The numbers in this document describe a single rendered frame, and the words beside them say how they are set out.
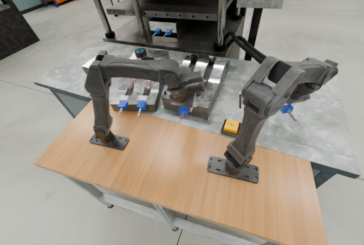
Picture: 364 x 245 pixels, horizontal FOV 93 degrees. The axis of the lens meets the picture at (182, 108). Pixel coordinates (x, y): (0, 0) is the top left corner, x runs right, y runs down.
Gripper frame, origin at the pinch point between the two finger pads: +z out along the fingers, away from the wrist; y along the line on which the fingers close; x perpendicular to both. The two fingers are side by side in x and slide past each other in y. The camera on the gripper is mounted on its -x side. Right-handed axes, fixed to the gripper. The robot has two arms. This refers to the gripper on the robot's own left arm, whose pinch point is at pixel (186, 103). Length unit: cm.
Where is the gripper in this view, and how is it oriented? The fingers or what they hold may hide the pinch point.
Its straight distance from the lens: 78.7
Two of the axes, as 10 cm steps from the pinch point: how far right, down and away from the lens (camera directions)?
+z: 2.2, 2.8, 9.4
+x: -2.4, 9.5, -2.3
